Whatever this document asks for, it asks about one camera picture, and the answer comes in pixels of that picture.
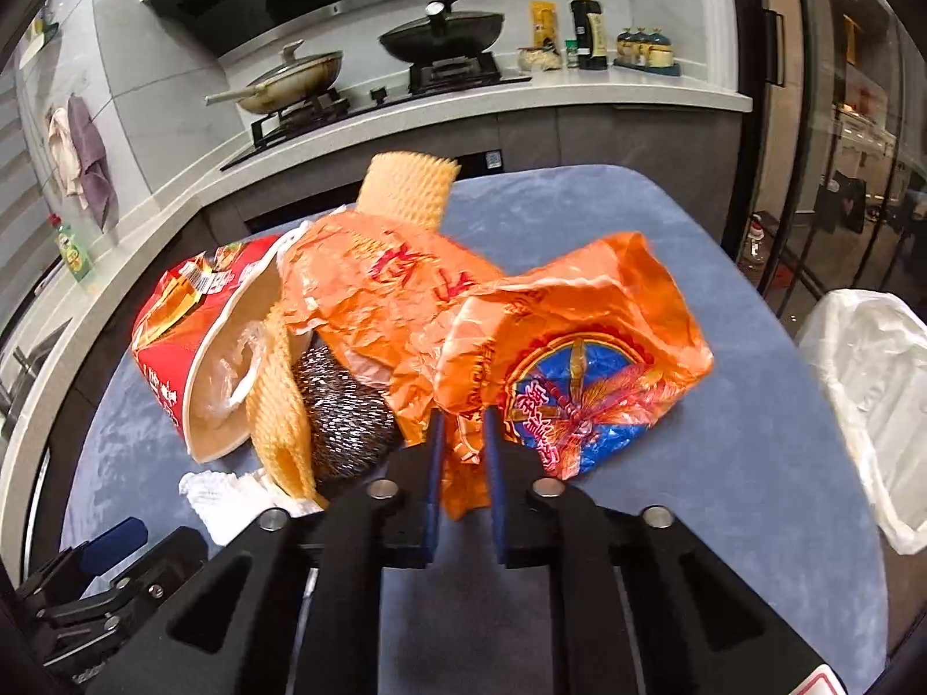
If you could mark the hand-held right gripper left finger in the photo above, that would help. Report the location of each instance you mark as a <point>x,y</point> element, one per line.
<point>434,492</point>

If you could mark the orange bag blue round print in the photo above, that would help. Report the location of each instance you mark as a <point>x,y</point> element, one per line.
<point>594,318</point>

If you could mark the beige hanging towel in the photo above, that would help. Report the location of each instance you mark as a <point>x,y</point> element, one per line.
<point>65,152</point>

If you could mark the steel wool scrubber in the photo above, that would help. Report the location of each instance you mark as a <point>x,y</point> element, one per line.
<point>340,420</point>

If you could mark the clear plastic bottle red cap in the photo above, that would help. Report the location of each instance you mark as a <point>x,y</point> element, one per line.
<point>757,235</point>

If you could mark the black gas stove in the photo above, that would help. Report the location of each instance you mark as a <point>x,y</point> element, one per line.
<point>391,95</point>

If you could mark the blue velvet table cover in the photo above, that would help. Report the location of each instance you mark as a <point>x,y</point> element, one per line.
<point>688,557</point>

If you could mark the white counter with grey cabinets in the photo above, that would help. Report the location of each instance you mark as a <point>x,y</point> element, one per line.
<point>652,98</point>

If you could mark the blue-lid spice jar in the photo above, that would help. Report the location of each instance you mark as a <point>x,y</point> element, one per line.
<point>661,48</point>
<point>626,45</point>
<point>642,45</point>

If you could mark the clear plastic wrap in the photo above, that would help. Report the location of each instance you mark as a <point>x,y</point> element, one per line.
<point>232,376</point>

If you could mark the white crumpled tissue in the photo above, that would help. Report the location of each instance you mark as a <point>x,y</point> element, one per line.
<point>224,503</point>

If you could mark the black built-in oven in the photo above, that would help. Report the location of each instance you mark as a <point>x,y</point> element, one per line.
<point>474,166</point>

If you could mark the small green-lid jar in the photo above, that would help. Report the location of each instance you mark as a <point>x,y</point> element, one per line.
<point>572,54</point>

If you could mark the black wok with lid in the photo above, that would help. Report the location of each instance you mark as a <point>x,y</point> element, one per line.
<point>442,40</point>

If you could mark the blue spice jar tray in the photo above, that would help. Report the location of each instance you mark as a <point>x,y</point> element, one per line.
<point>652,69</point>

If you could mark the purple hanging towel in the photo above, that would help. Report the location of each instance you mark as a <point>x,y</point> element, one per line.
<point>94,166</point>

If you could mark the dark sauce bottle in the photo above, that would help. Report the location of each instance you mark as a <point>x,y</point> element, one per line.
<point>588,32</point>

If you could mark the green dish soap bottle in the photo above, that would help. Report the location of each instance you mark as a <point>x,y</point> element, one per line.
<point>72,253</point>

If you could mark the red instant noodle cup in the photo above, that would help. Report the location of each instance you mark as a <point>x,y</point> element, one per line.
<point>166,333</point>

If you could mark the orange plastic bag red print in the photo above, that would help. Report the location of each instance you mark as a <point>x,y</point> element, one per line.
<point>376,297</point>

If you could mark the yellow food packet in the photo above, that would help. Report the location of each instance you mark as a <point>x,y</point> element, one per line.
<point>544,22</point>

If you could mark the glass sliding door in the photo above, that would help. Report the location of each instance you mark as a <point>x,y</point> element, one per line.
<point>833,123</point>

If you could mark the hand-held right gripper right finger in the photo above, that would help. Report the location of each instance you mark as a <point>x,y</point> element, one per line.
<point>496,492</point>

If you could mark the yellow foam net sleeve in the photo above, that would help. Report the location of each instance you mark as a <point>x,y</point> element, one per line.
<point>279,420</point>
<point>409,188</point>

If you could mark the frying pan with glass lid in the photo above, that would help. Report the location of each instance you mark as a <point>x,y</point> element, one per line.
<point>297,79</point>

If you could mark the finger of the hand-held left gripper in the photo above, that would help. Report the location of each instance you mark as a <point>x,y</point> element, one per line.
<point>108,544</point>
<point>159,572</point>

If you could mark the trash bin with white bag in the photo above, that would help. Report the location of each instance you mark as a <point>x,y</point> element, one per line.
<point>869,391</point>

